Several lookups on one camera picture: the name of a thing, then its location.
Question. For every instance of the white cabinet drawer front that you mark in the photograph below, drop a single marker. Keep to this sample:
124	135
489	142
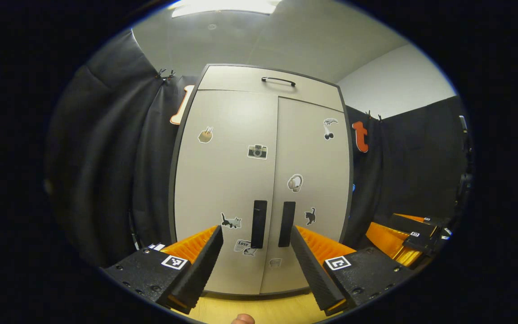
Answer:
232	78

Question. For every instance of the cabinet door with headphone sticker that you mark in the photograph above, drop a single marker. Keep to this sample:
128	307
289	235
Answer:
322	180

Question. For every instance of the black backdrop cloth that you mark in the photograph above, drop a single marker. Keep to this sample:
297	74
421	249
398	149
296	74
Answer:
106	157

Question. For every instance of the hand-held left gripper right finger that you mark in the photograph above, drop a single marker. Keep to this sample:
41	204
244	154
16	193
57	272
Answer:
313	274

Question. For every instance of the cabinet door with camera sticker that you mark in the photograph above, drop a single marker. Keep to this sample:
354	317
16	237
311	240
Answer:
223	180

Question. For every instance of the ceiling light panel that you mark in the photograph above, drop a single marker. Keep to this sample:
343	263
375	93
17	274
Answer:
223	6

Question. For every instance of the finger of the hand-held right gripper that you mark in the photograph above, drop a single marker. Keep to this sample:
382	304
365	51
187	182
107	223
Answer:
389	240
414	221

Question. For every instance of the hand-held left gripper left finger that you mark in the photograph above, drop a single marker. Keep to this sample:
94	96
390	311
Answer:
200	270

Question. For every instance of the white and grey cabinet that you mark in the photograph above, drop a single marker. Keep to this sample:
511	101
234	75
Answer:
171	198

